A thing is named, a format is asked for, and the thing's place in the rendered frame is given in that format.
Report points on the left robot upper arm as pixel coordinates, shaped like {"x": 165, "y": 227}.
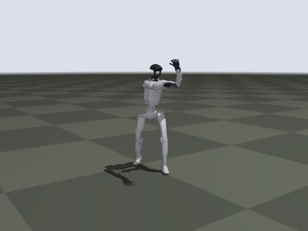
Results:
{"x": 176, "y": 82}

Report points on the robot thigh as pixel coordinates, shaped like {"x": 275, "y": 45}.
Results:
{"x": 160, "y": 116}
{"x": 139, "y": 127}

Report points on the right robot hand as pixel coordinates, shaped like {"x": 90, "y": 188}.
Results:
{"x": 170, "y": 84}

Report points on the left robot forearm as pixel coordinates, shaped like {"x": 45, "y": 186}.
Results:
{"x": 179, "y": 75}

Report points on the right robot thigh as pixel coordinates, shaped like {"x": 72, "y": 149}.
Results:
{"x": 139, "y": 127}

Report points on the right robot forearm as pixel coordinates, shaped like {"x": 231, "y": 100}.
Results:
{"x": 159, "y": 86}

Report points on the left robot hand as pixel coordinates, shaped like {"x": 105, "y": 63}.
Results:
{"x": 175, "y": 64}

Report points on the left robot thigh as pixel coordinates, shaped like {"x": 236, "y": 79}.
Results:
{"x": 160, "y": 116}

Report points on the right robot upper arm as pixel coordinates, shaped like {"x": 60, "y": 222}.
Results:
{"x": 148, "y": 85}

